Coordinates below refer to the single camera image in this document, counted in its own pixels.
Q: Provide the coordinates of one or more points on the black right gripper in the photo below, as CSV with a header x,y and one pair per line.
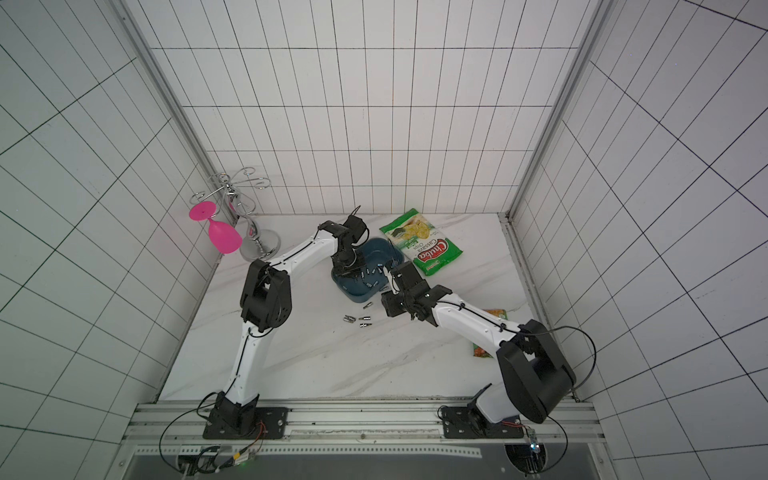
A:
x,y
398,279

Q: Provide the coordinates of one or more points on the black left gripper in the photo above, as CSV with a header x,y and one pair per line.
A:
x,y
349,273

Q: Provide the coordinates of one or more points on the dark teal storage box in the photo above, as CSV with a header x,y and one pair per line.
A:
x,y
377,251

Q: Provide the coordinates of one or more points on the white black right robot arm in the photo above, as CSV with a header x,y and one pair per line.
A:
x,y
535,376

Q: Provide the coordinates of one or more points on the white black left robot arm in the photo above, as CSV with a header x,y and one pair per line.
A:
x,y
266,304

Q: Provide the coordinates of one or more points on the green Chuba chips bag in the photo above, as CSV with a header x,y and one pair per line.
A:
x,y
421,242

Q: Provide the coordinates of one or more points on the chrome cup holder stand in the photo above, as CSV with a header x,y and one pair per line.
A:
x,y
238,209

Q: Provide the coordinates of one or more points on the pink plastic goblet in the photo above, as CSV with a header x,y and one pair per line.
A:
x,y
223,236

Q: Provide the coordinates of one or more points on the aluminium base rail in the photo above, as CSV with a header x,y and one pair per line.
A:
x,y
432,426

